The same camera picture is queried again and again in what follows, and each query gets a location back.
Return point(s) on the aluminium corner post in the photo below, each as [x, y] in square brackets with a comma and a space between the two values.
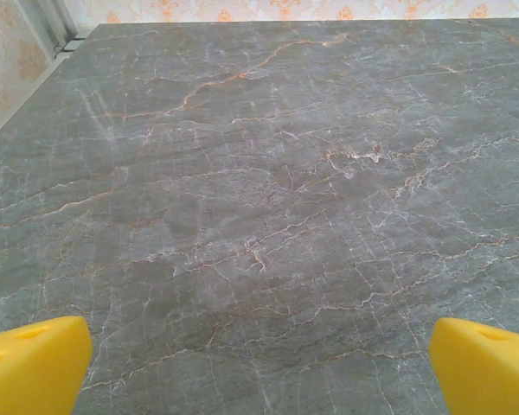
[54, 21]

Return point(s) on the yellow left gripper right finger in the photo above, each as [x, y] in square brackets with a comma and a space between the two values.
[488, 376]

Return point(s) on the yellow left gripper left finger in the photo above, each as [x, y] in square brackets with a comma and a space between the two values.
[30, 367]

